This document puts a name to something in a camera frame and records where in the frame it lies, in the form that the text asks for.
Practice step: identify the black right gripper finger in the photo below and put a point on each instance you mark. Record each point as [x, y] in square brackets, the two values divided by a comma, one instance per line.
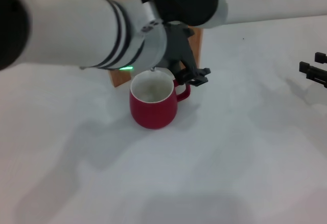
[321, 57]
[314, 74]

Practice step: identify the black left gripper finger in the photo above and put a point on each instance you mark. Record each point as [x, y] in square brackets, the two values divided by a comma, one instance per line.
[191, 79]
[203, 71]

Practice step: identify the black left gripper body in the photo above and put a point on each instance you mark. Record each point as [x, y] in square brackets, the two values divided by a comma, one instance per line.
[178, 50]

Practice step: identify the wooden dispenser stand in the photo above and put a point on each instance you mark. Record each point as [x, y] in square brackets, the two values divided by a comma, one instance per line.
[120, 78]

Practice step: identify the red ceramic cup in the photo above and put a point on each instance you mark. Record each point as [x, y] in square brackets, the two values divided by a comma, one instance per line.
[153, 114]

